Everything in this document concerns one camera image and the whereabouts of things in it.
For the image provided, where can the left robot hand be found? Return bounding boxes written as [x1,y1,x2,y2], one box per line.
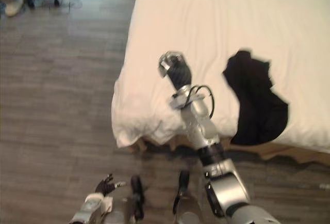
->
[94,173,126,197]

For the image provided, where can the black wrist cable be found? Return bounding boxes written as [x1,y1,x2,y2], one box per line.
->
[180,85,215,118]

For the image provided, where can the wooden bed frame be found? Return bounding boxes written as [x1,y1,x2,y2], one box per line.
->
[130,133,330,168]

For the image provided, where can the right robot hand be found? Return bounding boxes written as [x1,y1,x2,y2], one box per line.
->
[158,50,193,90]

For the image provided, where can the black cloth garment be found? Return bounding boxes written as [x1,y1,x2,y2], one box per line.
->
[222,48,291,146]

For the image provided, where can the person's foot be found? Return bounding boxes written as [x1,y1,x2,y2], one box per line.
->
[4,0,25,18]

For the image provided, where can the white bed sheet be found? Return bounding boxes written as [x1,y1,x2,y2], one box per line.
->
[111,0,330,155]

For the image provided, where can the robot right leg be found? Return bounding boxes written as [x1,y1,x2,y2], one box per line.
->
[172,170,204,224]

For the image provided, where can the robot leg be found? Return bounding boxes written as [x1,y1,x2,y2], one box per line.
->
[121,174,145,224]
[172,170,204,224]

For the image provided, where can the robot left leg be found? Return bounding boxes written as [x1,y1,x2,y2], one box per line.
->
[121,174,145,224]

